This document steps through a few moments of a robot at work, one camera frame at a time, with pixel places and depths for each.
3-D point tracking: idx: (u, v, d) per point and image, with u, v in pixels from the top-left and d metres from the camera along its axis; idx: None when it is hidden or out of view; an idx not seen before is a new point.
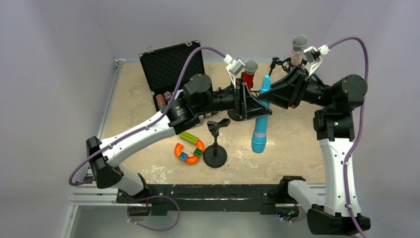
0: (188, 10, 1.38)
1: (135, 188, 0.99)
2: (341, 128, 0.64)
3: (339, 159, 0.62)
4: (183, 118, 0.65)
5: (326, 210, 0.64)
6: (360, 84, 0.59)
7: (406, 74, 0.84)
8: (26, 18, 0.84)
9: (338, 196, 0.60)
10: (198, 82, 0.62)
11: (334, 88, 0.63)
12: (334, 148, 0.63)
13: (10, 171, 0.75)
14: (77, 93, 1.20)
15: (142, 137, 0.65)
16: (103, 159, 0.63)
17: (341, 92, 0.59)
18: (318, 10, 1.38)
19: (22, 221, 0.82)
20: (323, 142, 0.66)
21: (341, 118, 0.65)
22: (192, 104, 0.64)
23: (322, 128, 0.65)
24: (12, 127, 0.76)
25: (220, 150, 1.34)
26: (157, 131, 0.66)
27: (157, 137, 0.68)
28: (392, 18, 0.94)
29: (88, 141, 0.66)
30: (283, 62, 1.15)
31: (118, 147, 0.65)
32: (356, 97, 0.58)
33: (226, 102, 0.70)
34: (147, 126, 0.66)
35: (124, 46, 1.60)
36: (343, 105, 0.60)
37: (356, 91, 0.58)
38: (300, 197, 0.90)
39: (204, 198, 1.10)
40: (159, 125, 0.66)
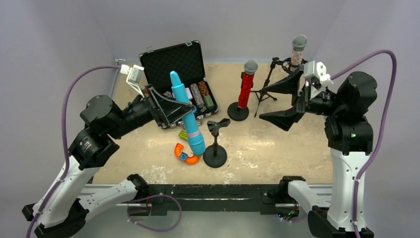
0: (187, 10, 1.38)
1: (129, 195, 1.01)
2: (359, 137, 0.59)
3: (350, 175, 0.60)
4: (95, 148, 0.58)
5: (328, 218, 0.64)
6: (368, 79, 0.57)
7: (406, 75, 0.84)
8: (26, 18, 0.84)
9: (344, 211, 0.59)
10: (98, 107, 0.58)
11: (342, 91, 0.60)
12: (346, 162, 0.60)
13: (10, 171, 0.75)
14: (76, 93, 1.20)
15: (63, 191, 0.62)
16: (40, 227, 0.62)
17: (352, 90, 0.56)
18: (318, 10, 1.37)
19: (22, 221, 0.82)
20: (335, 153, 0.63)
21: (358, 126, 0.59)
22: (100, 131, 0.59)
23: (337, 137, 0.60)
24: (12, 126, 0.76)
25: (220, 150, 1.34)
26: (73, 179, 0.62)
27: (82, 180, 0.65)
28: (392, 19, 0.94)
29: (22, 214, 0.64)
30: (283, 62, 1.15)
31: (47, 211, 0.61)
32: (370, 92, 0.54)
33: (141, 116, 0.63)
34: (61, 179, 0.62)
35: (124, 45, 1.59)
36: (357, 104, 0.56)
37: (366, 86, 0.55)
38: (301, 199, 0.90)
39: (204, 198, 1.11)
40: (72, 173, 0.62)
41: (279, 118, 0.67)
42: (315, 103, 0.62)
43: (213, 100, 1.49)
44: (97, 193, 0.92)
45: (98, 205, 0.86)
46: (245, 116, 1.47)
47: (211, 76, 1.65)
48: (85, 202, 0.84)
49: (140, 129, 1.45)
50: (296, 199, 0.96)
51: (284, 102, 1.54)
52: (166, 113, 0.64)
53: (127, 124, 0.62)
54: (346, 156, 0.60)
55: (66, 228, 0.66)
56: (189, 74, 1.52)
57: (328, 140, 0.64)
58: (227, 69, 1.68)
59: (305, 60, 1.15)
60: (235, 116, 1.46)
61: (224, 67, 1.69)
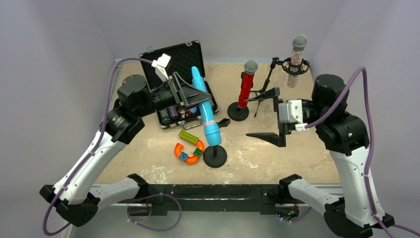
0: (187, 10, 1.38)
1: (131, 191, 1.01)
2: (355, 133, 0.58)
3: (359, 172, 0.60)
4: (126, 124, 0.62)
5: (347, 216, 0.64)
6: (333, 78, 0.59)
7: (406, 75, 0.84)
8: (26, 18, 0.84)
9: (364, 208, 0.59)
10: (131, 83, 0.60)
11: (317, 95, 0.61)
12: (352, 162, 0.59)
13: (10, 171, 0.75)
14: (77, 92, 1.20)
15: (92, 164, 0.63)
16: (64, 203, 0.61)
17: (325, 90, 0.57)
18: (318, 10, 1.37)
19: (22, 221, 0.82)
20: (338, 155, 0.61)
21: (351, 122, 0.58)
22: (132, 106, 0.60)
23: (336, 139, 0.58)
24: (12, 126, 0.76)
25: (220, 150, 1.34)
26: (103, 151, 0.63)
27: (110, 155, 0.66)
28: (392, 19, 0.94)
29: (41, 192, 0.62)
30: (283, 62, 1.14)
31: (73, 185, 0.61)
32: (341, 87, 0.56)
33: (166, 99, 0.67)
34: (91, 151, 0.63)
35: (124, 45, 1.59)
36: (337, 101, 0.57)
37: (335, 83, 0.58)
38: (307, 198, 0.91)
39: (204, 198, 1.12)
40: (103, 146, 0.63)
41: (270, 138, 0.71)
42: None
43: (213, 100, 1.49)
44: (105, 187, 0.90)
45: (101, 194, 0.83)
46: (245, 116, 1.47)
47: (211, 76, 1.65)
48: (94, 192, 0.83)
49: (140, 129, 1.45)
50: (300, 198, 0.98)
51: None
52: (185, 97, 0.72)
53: (152, 105, 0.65)
54: (351, 155, 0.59)
55: (84, 210, 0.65)
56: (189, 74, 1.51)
57: (327, 144, 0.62)
58: (227, 69, 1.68)
59: (305, 60, 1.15)
60: (235, 116, 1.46)
61: (224, 67, 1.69)
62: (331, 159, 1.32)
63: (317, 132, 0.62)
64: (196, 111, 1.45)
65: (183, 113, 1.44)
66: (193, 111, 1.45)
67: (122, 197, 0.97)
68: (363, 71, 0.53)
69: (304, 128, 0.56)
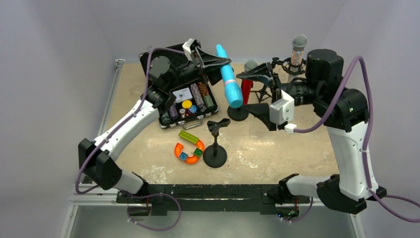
0: (187, 10, 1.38)
1: (134, 184, 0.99)
2: (355, 107, 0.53)
3: (357, 148, 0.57)
4: (161, 99, 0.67)
5: (342, 190, 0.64)
6: (324, 51, 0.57)
7: (405, 75, 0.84)
8: (26, 18, 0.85)
9: (359, 183, 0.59)
10: (157, 65, 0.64)
11: (310, 71, 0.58)
12: (352, 138, 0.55)
13: (10, 171, 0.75)
14: (77, 92, 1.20)
15: (133, 123, 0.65)
16: (105, 153, 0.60)
17: (319, 63, 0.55)
18: (318, 10, 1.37)
19: (22, 221, 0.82)
20: (337, 132, 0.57)
21: (349, 95, 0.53)
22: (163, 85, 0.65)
23: (336, 115, 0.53)
24: (12, 126, 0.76)
25: (220, 150, 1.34)
26: (144, 115, 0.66)
27: (148, 120, 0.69)
28: (391, 19, 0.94)
29: (81, 144, 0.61)
30: (283, 62, 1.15)
31: (115, 139, 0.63)
32: (335, 58, 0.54)
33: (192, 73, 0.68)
34: (133, 113, 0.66)
35: (124, 45, 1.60)
36: (332, 74, 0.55)
37: (327, 55, 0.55)
38: (305, 188, 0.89)
39: (204, 198, 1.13)
40: (144, 109, 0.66)
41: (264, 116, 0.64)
42: (290, 94, 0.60)
43: (213, 100, 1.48)
44: None
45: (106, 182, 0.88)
46: (245, 117, 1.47)
47: None
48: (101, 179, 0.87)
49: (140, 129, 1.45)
50: (298, 193, 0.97)
51: None
52: (205, 64, 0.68)
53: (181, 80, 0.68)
54: (350, 132, 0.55)
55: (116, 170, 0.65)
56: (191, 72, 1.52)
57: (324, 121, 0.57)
58: None
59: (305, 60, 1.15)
60: (235, 116, 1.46)
61: None
62: (331, 159, 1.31)
63: (316, 110, 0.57)
64: (196, 111, 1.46)
65: (183, 113, 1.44)
66: (193, 111, 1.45)
67: (126, 188, 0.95)
68: (360, 61, 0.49)
69: (293, 132, 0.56)
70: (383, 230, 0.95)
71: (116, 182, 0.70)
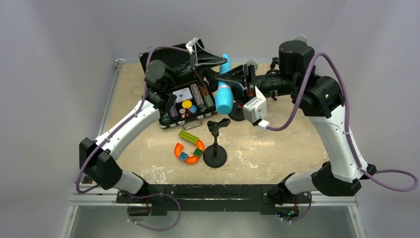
0: (187, 10, 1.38)
1: (135, 184, 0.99)
2: (330, 93, 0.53)
3: (341, 132, 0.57)
4: (161, 100, 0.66)
5: (335, 175, 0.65)
6: (294, 44, 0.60)
7: (404, 75, 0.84)
8: (26, 18, 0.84)
9: (350, 165, 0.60)
10: (154, 68, 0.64)
11: (284, 64, 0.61)
12: (334, 123, 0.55)
13: (10, 172, 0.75)
14: (77, 92, 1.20)
15: (134, 123, 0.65)
16: (106, 152, 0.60)
17: (291, 56, 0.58)
18: (318, 10, 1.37)
19: (22, 221, 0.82)
20: (318, 119, 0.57)
21: (323, 83, 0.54)
22: (162, 87, 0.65)
23: (314, 103, 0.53)
24: (12, 126, 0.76)
25: (220, 150, 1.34)
26: (145, 115, 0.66)
27: (149, 121, 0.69)
28: (390, 19, 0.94)
29: (82, 143, 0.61)
30: None
31: (116, 139, 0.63)
32: (305, 49, 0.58)
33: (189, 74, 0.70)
34: (135, 113, 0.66)
35: (124, 45, 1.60)
36: (304, 64, 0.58)
37: (298, 48, 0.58)
38: (302, 186, 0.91)
39: (204, 199, 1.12)
40: (146, 110, 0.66)
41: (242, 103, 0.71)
42: (265, 87, 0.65)
43: (213, 100, 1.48)
44: None
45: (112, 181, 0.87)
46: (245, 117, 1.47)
47: None
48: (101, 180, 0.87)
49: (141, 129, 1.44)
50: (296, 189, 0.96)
51: (284, 102, 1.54)
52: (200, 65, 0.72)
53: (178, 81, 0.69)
54: (331, 117, 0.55)
55: (116, 169, 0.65)
56: None
57: (304, 111, 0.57)
58: None
59: None
60: (235, 116, 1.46)
61: None
62: None
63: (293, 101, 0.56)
64: (196, 111, 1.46)
65: (183, 113, 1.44)
66: (193, 111, 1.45)
67: (125, 187, 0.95)
68: (325, 56, 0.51)
69: (266, 129, 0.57)
70: (384, 230, 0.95)
71: (116, 181, 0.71)
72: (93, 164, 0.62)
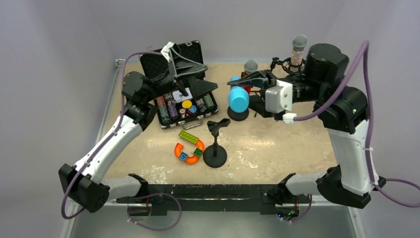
0: (187, 10, 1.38)
1: (133, 187, 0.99)
2: (358, 108, 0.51)
3: (361, 147, 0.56)
4: (142, 113, 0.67)
5: (345, 186, 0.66)
6: (326, 48, 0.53)
7: (404, 76, 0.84)
8: (26, 19, 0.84)
9: (364, 179, 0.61)
10: (130, 82, 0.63)
11: (311, 70, 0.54)
12: (356, 139, 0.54)
13: (10, 172, 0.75)
14: (76, 92, 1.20)
15: (115, 142, 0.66)
16: (87, 177, 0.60)
17: (323, 64, 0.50)
18: (318, 10, 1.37)
19: (22, 221, 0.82)
20: (341, 134, 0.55)
21: (350, 95, 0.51)
22: (141, 100, 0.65)
23: (339, 118, 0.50)
24: (12, 127, 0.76)
25: (220, 150, 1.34)
26: (126, 132, 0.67)
27: (130, 137, 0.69)
28: (390, 19, 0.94)
29: (60, 171, 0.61)
30: (283, 62, 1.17)
31: (96, 161, 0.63)
32: (340, 57, 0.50)
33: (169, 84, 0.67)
34: (114, 132, 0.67)
35: (124, 46, 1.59)
36: (338, 75, 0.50)
37: (331, 54, 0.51)
38: (304, 188, 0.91)
39: (204, 199, 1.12)
40: (125, 127, 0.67)
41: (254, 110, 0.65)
42: None
43: (213, 100, 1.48)
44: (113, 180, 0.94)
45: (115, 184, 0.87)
46: (245, 116, 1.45)
47: (211, 76, 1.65)
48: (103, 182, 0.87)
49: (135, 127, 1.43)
50: (298, 192, 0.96)
51: None
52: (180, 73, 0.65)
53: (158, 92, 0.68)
54: (354, 133, 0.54)
55: (101, 192, 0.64)
56: None
57: (326, 123, 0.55)
58: (227, 69, 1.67)
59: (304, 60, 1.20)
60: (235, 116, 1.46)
61: (223, 67, 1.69)
62: (331, 159, 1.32)
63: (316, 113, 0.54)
64: (196, 111, 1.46)
65: (183, 113, 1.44)
66: (193, 111, 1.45)
67: (122, 193, 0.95)
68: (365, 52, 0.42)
69: (293, 120, 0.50)
70: (383, 230, 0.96)
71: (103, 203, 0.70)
72: (76, 189, 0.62)
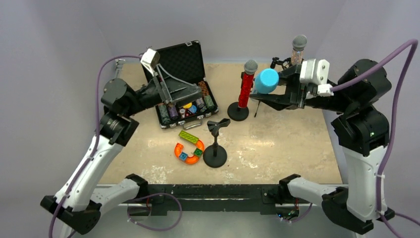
0: (187, 10, 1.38)
1: (131, 191, 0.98)
2: (376, 132, 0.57)
3: (372, 172, 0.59)
4: (120, 128, 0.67)
5: (349, 209, 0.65)
6: (371, 67, 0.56)
7: (404, 76, 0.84)
8: (26, 19, 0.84)
9: (369, 206, 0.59)
10: (114, 89, 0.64)
11: (348, 86, 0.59)
12: (368, 163, 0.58)
13: (10, 172, 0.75)
14: (77, 92, 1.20)
15: (92, 168, 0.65)
16: (68, 209, 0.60)
17: (363, 85, 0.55)
18: (318, 10, 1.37)
19: (23, 221, 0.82)
20: (354, 154, 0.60)
21: (373, 119, 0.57)
22: (121, 111, 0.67)
23: (355, 137, 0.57)
24: (12, 126, 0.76)
25: (220, 150, 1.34)
26: (102, 155, 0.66)
27: (109, 158, 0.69)
28: (390, 19, 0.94)
29: (41, 204, 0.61)
30: (283, 62, 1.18)
31: (75, 192, 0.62)
32: (382, 84, 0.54)
33: (152, 96, 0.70)
34: (90, 156, 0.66)
35: (124, 46, 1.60)
36: (372, 98, 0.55)
37: (374, 75, 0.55)
38: (306, 193, 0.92)
39: (204, 199, 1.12)
40: (101, 149, 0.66)
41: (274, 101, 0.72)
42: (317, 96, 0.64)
43: (213, 100, 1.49)
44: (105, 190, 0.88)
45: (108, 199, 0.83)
46: (246, 117, 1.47)
47: (211, 76, 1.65)
48: (94, 197, 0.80)
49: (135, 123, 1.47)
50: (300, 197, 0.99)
51: None
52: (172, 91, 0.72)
53: (140, 104, 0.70)
54: (368, 155, 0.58)
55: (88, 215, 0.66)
56: (193, 71, 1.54)
57: (343, 141, 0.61)
58: (227, 69, 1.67)
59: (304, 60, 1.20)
60: (235, 116, 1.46)
61: (223, 67, 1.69)
62: (331, 159, 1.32)
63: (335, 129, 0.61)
64: (196, 111, 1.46)
65: (183, 113, 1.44)
66: (193, 111, 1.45)
67: (123, 199, 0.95)
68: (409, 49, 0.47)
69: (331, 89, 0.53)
70: (383, 230, 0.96)
71: (94, 221, 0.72)
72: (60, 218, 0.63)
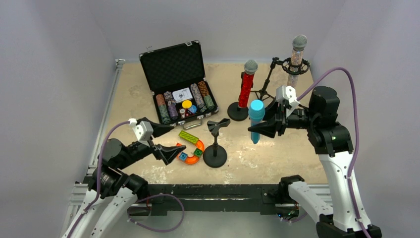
0: (186, 10, 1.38)
1: (131, 200, 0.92)
2: (339, 138, 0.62)
3: (342, 174, 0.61)
4: (111, 180, 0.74)
5: (335, 224, 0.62)
6: (328, 89, 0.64)
7: (401, 75, 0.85)
8: (26, 19, 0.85)
9: (347, 211, 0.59)
10: (111, 147, 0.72)
11: (313, 103, 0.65)
12: (336, 163, 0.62)
13: (10, 172, 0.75)
14: (77, 91, 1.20)
15: (87, 219, 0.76)
16: None
17: (319, 99, 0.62)
18: (319, 10, 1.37)
19: (24, 220, 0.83)
20: (323, 157, 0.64)
21: (337, 130, 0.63)
22: (114, 165, 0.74)
23: (321, 143, 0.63)
24: (12, 125, 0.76)
25: (220, 150, 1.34)
26: (95, 209, 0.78)
27: (98, 212, 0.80)
28: (387, 19, 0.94)
29: None
30: (283, 62, 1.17)
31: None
32: (333, 97, 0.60)
33: (142, 150, 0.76)
34: (85, 210, 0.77)
35: (124, 46, 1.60)
36: (327, 109, 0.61)
37: (329, 92, 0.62)
38: (304, 202, 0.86)
39: (204, 198, 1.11)
40: (95, 205, 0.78)
41: (263, 128, 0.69)
42: (293, 119, 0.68)
43: (213, 100, 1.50)
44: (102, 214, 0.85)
45: (102, 231, 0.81)
46: (245, 117, 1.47)
47: (211, 76, 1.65)
48: None
49: (112, 138, 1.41)
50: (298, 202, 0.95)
51: None
52: (165, 150, 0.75)
53: (131, 157, 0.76)
54: (334, 157, 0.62)
55: None
56: (193, 71, 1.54)
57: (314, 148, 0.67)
58: (227, 69, 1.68)
59: (304, 60, 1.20)
60: (235, 116, 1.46)
61: (223, 67, 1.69)
62: None
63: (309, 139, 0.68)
64: (196, 111, 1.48)
65: (183, 113, 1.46)
66: (193, 111, 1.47)
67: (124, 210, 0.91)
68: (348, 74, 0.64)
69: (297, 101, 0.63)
70: None
71: None
72: None
